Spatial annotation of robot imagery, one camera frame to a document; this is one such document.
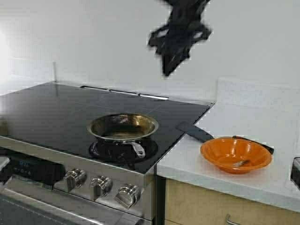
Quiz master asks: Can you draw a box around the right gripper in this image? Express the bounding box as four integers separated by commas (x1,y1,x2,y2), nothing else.
148,0,212,76

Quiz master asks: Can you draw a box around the black spatula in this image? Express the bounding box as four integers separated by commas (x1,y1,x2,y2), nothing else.
176,122,274,155

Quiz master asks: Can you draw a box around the steel frying pan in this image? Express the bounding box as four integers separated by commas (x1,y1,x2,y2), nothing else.
87,113,159,163

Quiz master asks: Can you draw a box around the orange plastic bowl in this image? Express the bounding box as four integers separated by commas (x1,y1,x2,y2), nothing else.
200,137,272,174

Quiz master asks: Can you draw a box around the cooked shrimp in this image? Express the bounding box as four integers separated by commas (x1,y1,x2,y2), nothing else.
232,160,250,168

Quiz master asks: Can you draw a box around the right steel stove knob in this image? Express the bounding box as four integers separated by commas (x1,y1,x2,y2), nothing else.
114,184,141,209

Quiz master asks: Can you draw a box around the steel stove knob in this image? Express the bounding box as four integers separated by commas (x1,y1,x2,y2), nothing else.
114,184,141,209
63,169,87,192
89,176,113,201

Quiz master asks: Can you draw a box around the wooden cabinet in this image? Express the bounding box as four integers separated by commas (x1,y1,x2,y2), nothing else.
165,180,300,225

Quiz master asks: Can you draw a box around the middle steel stove knob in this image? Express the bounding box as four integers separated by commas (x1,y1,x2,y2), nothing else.
89,176,113,201

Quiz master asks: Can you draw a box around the left steel stove knob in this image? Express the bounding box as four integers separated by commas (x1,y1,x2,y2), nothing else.
63,169,87,192

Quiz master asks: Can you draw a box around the stainless steel stove range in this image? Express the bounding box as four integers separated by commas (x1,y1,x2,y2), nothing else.
0,82,212,225

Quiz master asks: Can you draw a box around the black object at right edge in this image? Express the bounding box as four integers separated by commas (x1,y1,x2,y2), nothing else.
290,157,300,189

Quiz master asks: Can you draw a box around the metal drawer handle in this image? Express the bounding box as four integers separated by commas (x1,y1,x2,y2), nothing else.
225,214,239,225

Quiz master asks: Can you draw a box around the oven door handle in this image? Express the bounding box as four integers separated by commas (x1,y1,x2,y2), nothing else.
1,188,152,225

